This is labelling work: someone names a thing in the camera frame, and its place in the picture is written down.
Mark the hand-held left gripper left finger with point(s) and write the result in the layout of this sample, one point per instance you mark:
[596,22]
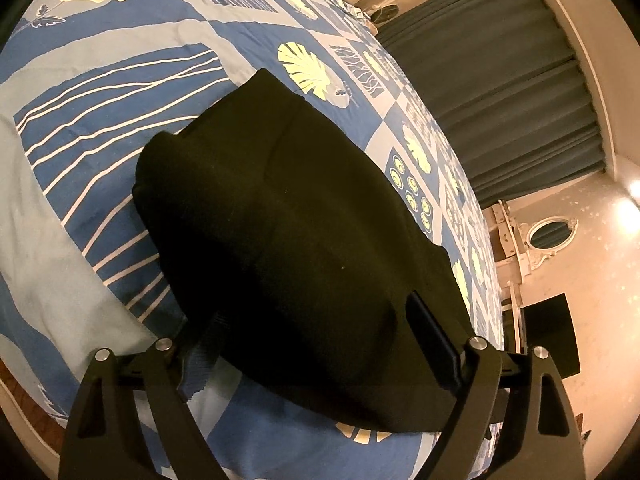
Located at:
[199,362]

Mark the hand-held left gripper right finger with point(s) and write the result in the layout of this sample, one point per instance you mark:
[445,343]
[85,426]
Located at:
[434,342]

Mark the black pants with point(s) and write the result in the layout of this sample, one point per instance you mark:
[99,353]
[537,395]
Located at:
[300,240]

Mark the white dressing table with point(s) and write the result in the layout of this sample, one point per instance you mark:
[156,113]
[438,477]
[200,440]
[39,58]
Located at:
[510,242]

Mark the oval white-framed mirror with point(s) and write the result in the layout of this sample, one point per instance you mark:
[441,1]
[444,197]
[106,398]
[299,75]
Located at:
[549,233]

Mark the ceiling spotlight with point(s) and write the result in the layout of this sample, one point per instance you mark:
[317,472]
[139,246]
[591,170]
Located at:
[627,205]

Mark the blue leaf-print bed sheet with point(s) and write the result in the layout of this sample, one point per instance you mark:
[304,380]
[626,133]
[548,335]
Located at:
[100,125]

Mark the grey-blue curtain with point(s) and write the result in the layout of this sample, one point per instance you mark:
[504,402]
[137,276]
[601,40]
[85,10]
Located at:
[500,85]

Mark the small dark fan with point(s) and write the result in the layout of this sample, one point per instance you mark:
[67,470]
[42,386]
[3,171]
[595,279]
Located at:
[386,13]

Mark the black wall television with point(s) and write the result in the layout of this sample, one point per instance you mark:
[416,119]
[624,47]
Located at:
[550,332]

